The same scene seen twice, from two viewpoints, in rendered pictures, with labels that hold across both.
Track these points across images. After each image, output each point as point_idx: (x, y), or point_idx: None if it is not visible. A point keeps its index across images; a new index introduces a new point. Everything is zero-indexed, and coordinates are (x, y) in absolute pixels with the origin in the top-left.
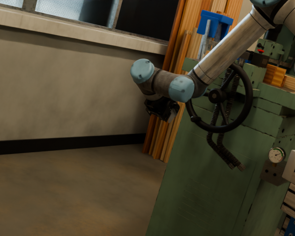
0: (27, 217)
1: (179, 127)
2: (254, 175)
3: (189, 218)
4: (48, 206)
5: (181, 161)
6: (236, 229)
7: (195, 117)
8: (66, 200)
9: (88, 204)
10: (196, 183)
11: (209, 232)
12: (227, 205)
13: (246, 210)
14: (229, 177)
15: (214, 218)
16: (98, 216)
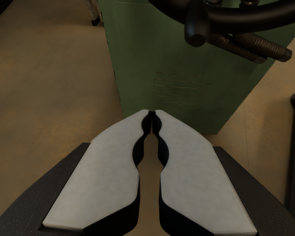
0: (8, 202)
1: (100, 0)
2: (277, 39)
3: (170, 105)
4: (16, 161)
5: (134, 56)
6: (235, 101)
7: (208, 26)
8: (25, 132)
9: (49, 119)
10: (170, 75)
11: (199, 110)
12: (223, 85)
13: (253, 83)
14: (225, 55)
15: (204, 99)
16: (69, 129)
